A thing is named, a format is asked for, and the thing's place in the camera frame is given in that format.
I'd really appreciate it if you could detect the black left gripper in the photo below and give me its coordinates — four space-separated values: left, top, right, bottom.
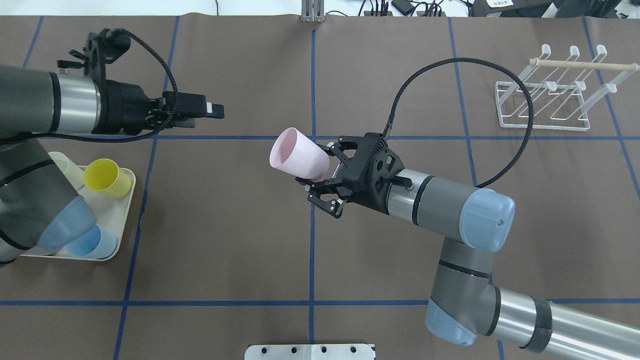
99 80 195 137

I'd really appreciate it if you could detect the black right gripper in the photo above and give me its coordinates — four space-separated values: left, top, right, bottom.
306 132 405 219

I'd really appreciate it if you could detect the pink plastic cup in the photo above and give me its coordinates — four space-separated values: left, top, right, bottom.
269 127 330 182

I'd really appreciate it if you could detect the white plastic cup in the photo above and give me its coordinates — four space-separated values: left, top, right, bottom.
48 152 84 191

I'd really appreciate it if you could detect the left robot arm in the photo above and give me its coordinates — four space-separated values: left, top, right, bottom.
1 64 210 267

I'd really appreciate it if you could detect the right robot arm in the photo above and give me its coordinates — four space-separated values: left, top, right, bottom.
309 135 639 360

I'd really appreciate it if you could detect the yellow plastic cup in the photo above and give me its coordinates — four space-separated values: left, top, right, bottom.
83 158 133 199

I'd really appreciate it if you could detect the blue plastic cup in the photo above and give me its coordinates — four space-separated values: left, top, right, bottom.
64 224 118 260

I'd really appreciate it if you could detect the cream serving tray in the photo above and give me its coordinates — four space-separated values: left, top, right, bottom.
22 167 137 262

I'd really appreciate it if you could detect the brown table mat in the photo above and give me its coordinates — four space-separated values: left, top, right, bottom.
1 14 639 360

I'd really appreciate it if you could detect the black power adapter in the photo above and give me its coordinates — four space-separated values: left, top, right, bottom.
391 0 415 17

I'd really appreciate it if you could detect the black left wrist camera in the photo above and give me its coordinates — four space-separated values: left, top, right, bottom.
162 91 226 121

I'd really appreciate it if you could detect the aluminium frame post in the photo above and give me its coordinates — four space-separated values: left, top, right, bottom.
301 0 326 23

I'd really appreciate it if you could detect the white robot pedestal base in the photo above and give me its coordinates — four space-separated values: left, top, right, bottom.
244 343 377 360

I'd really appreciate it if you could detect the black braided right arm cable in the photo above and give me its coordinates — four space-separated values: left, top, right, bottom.
382 58 535 189

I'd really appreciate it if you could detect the white wire cup rack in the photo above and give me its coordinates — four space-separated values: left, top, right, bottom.
519 44 639 132

